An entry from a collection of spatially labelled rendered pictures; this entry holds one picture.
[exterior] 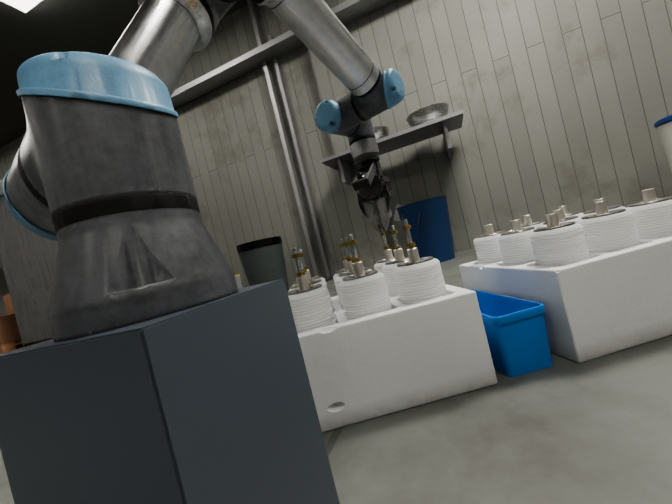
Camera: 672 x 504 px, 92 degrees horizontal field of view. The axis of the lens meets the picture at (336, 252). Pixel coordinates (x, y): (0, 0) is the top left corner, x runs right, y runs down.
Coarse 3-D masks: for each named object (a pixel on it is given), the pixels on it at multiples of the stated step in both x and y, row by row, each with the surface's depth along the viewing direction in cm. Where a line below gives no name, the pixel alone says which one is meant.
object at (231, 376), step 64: (192, 320) 23; (256, 320) 30; (0, 384) 25; (64, 384) 22; (128, 384) 20; (192, 384) 22; (256, 384) 28; (0, 448) 25; (64, 448) 23; (128, 448) 21; (192, 448) 21; (256, 448) 26; (320, 448) 35
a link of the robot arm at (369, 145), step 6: (366, 138) 89; (372, 138) 89; (354, 144) 90; (360, 144) 89; (366, 144) 89; (372, 144) 89; (354, 150) 90; (360, 150) 89; (366, 150) 89; (372, 150) 89; (378, 150) 91; (354, 156) 91; (360, 156) 90
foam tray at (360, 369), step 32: (448, 288) 69; (352, 320) 61; (384, 320) 60; (416, 320) 60; (448, 320) 60; (480, 320) 61; (320, 352) 59; (352, 352) 59; (384, 352) 60; (416, 352) 60; (448, 352) 60; (480, 352) 61; (320, 384) 59; (352, 384) 59; (384, 384) 60; (416, 384) 60; (448, 384) 60; (480, 384) 61; (320, 416) 59; (352, 416) 59
